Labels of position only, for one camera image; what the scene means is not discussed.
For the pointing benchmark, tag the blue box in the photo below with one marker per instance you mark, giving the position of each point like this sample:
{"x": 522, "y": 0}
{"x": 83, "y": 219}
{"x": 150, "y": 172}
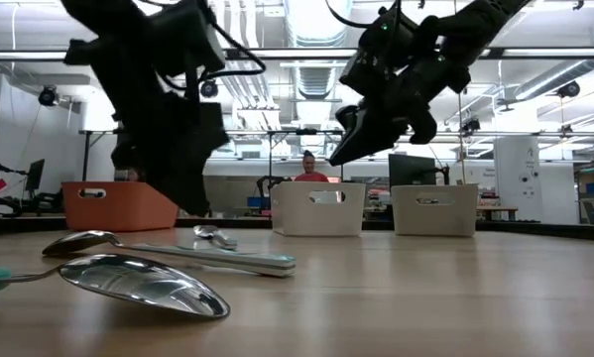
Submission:
{"x": 257, "y": 202}

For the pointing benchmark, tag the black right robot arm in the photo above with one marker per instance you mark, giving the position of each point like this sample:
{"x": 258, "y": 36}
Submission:
{"x": 475, "y": 25}

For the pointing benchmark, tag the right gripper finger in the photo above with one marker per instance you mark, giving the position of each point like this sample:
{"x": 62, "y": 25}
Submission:
{"x": 356, "y": 126}
{"x": 383, "y": 131}

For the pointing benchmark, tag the black ceiling camera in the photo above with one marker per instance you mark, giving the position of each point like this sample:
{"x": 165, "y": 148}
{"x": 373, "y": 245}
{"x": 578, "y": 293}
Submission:
{"x": 208, "y": 89}
{"x": 470, "y": 125}
{"x": 48, "y": 96}
{"x": 569, "y": 89}

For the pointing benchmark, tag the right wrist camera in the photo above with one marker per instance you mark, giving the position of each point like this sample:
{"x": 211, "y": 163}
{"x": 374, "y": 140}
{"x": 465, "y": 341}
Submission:
{"x": 371, "y": 57}

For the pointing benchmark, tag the orange plastic bin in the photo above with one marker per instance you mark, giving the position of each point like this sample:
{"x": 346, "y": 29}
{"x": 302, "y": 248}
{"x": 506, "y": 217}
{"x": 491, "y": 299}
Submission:
{"x": 108, "y": 208}

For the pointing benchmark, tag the grey plastic bin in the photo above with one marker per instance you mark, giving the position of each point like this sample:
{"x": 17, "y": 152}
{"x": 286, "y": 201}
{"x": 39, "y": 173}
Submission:
{"x": 435, "y": 220}

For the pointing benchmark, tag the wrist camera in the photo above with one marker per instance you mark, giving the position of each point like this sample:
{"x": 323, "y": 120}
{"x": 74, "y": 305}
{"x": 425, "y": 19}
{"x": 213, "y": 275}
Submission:
{"x": 187, "y": 39}
{"x": 371, "y": 57}

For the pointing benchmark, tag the plain white pillar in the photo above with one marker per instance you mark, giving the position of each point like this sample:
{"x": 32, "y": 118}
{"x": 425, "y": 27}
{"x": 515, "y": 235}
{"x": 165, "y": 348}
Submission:
{"x": 90, "y": 116}

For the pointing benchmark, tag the LED light strip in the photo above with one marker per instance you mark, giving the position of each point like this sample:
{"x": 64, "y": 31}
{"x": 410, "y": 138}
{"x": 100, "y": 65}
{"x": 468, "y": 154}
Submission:
{"x": 481, "y": 52}
{"x": 296, "y": 53}
{"x": 559, "y": 52}
{"x": 29, "y": 55}

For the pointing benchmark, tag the small black monitor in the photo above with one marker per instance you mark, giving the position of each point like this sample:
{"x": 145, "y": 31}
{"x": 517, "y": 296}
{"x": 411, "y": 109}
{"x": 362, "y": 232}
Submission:
{"x": 35, "y": 173}

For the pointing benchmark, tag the person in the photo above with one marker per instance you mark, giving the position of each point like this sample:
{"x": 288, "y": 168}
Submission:
{"x": 311, "y": 177}

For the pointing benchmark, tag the wooden desk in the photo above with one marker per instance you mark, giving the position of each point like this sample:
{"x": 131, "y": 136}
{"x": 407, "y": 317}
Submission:
{"x": 497, "y": 210}

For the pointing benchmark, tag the white plastic bin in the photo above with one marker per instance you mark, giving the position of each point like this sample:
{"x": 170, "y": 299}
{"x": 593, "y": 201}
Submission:
{"x": 296, "y": 218}

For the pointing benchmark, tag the black background robot arm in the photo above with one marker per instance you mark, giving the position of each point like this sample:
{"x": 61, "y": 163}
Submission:
{"x": 267, "y": 188}

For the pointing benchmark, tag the white pillar with wall devices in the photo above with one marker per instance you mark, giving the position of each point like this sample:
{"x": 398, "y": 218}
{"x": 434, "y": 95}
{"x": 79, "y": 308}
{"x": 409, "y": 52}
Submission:
{"x": 517, "y": 163}

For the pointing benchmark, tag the silver slanted ventilation duct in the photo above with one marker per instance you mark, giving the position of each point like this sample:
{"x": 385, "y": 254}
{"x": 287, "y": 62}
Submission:
{"x": 549, "y": 79}

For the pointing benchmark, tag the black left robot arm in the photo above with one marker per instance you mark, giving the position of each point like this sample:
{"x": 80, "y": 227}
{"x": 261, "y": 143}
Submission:
{"x": 103, "y": 20}

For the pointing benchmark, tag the black computer monitor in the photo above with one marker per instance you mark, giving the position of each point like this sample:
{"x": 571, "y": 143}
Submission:
{"x": 410, "y": 171}

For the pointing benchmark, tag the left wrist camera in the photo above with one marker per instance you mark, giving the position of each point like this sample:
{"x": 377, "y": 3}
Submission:
{"x": 187, "y": 39}

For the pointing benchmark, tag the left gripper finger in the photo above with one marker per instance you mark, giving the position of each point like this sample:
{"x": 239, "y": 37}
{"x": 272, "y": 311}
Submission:
{"x": 177, "y": 191}
{"x": 202, "y": 178}

